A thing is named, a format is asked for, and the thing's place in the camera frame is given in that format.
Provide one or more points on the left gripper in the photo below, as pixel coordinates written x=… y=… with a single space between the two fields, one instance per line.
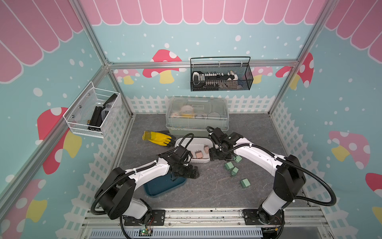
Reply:
x=188 y=174

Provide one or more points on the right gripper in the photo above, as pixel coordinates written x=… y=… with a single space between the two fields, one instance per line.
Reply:
x=212 y=155

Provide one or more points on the green plug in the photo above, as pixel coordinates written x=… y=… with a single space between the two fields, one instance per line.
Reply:
x=245 y=183
x=234 y=172
x=238 y=159
x=229 y=166

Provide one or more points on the pink plug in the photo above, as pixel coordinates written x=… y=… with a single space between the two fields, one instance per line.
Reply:
x=199 y=155
x=206 y=149

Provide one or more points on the white rectangular tray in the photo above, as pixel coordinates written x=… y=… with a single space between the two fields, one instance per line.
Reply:
x=197 y=144

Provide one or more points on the teal rectangular tray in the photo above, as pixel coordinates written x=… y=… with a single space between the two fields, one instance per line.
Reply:
x=163 y=185

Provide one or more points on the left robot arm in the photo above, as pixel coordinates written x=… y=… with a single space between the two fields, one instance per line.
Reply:
x=115 y=196

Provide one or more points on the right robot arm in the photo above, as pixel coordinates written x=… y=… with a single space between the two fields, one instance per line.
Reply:
x=289 y=176

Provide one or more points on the clear lidded storage box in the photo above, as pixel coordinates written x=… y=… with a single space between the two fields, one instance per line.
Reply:
x=193 y=115

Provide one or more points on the yellow rubber glove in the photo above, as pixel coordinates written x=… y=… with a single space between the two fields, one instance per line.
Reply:
x=153 y=136

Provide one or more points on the items in black basket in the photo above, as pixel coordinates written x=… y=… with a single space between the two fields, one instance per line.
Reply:
x=214 y=81

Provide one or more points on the black object in white basket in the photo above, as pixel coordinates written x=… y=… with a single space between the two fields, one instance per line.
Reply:
x=100 y=113

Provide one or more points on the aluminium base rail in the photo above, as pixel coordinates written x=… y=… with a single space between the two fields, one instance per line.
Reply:
x=214 y=223

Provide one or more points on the black wire wall basket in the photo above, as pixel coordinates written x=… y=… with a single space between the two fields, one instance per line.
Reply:
x=240 y=65

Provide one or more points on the white wire wall basket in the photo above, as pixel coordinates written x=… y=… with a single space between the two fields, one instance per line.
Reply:
x=81 y=111

